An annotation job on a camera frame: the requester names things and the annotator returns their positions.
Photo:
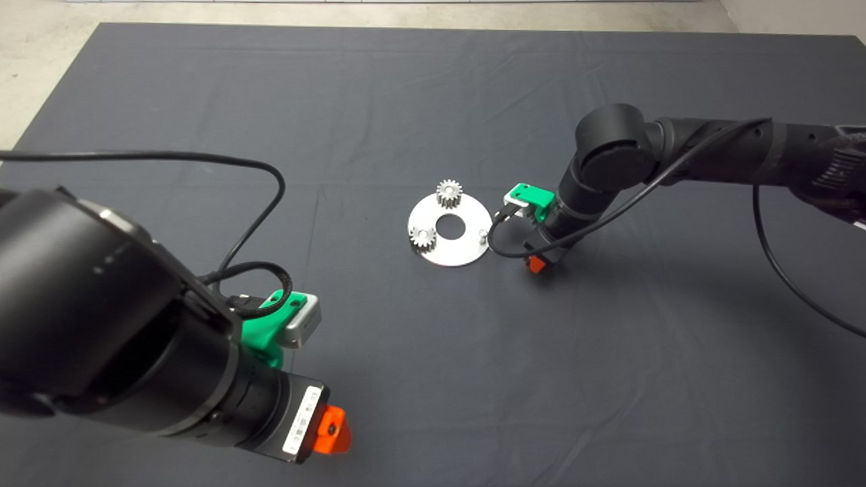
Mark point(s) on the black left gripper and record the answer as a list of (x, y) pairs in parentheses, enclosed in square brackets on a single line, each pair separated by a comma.
[(291, 416)]

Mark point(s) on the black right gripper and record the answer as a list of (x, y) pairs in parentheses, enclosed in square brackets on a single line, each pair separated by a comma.
[(549, 247)]

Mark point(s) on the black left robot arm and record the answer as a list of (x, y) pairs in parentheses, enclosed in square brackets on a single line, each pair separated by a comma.
[(101, 311)]

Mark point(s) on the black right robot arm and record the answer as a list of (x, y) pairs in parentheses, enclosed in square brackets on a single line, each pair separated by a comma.
[(616, 149)]

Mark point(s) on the small steel gear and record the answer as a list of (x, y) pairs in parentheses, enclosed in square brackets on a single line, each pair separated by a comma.
[(416, 242), (443, 199)]

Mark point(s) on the round metal plate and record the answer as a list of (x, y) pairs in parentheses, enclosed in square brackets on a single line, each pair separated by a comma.
[(446, 256)]

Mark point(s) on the dark grey table cloth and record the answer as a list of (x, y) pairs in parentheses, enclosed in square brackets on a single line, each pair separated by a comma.
[(433, 101)]

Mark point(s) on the green right camera mount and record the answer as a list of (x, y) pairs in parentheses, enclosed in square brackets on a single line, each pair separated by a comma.
[(534, 197)]

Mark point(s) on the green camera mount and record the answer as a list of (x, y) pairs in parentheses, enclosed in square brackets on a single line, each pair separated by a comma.
[(257, 335), (534, 197)]

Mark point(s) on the silver right camera box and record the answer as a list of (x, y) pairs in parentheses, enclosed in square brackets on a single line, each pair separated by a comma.
[(512, 201)]

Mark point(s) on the silver camera box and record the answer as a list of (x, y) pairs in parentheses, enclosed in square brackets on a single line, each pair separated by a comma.
[(512, 201), (303, 325)]

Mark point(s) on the silver left camera box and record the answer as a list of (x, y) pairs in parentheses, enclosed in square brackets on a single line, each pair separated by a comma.
[(303, 325)]

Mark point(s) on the green left camera mount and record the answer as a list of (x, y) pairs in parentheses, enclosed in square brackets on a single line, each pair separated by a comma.
[(257, 335)]

